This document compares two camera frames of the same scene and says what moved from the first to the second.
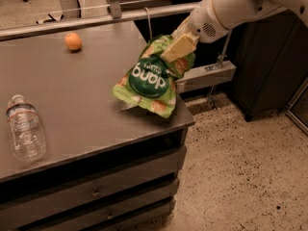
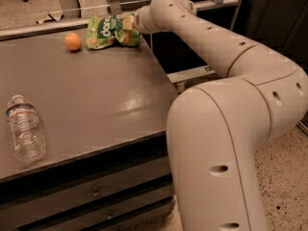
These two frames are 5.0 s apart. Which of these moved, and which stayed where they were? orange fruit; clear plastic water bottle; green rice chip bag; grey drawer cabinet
Moved: green rice chip bag
Stayed: clear plastic water bottle; grey drawer cabinet; orange fruit
